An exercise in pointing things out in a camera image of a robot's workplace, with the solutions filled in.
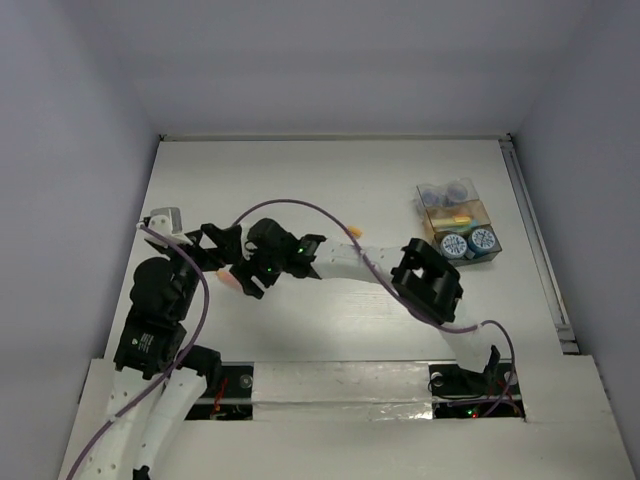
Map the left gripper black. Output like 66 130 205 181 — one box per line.
158 221 242 317

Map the pink highlighter marker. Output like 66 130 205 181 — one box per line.
216 271 240 288

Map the blue patterned tape roll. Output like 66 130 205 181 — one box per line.
467 228 497 258

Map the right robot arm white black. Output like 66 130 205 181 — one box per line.
230 218 500 392

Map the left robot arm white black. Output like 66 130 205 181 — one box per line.
66 211 242 479

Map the three-compartment desk organizer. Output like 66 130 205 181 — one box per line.
415 178 502 267

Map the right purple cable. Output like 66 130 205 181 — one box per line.
232 199 516 419

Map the purple cable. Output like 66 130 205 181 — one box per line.
232 199 516 419
64 224 211 479

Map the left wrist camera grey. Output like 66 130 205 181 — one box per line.
148 207 183 237

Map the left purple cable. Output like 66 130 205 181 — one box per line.
64 224 211 479

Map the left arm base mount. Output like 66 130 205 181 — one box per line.
186 363 254 421

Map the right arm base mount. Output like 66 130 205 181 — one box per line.
428 346 526 420

